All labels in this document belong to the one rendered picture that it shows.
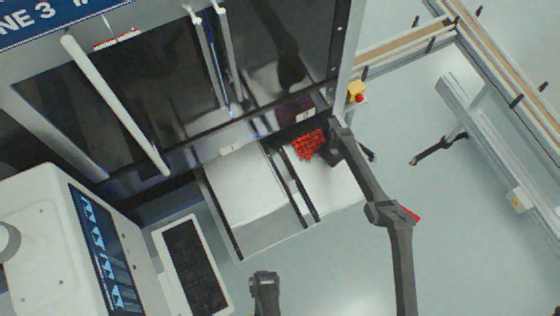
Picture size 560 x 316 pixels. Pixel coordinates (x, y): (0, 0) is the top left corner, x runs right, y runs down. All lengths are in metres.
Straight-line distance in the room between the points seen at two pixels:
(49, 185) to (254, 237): 0.83
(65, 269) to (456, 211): 2.30
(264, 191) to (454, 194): 1.47
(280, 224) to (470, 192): 1.53
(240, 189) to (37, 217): 0.87
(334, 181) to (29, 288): 1.18
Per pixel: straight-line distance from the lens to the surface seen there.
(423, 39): 2.18
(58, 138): 1.35
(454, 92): 2.58
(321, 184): 1.84
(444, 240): 2.83
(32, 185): 1.32
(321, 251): 2.66
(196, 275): 1.84
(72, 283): 1.16
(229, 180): 1.86
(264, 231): 1.78
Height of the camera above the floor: 2.61
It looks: 67 degrees down
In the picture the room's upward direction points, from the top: 1 degrees counter-clockwise
